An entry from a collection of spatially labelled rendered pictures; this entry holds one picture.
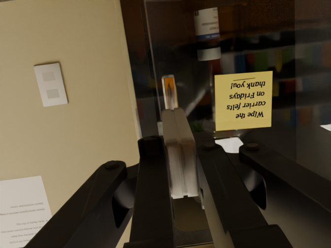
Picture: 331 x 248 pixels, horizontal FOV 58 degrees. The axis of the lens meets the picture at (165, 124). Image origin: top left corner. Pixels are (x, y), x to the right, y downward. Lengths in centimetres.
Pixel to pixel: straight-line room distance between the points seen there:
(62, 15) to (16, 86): 23
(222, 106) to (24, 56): 63
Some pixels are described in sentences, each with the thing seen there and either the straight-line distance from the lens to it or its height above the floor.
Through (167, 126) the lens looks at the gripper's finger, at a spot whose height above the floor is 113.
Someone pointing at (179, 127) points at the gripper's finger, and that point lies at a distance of 16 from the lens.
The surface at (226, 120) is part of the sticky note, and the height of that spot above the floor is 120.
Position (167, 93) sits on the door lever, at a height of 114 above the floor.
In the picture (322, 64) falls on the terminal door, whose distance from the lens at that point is 45.
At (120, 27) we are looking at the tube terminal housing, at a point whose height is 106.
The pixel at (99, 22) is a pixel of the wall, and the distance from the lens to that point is 85.
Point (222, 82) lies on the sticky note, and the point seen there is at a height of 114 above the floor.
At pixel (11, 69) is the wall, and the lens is 93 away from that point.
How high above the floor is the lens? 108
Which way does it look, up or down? 16 degrees up
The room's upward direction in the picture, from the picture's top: 172 degrees clockwise
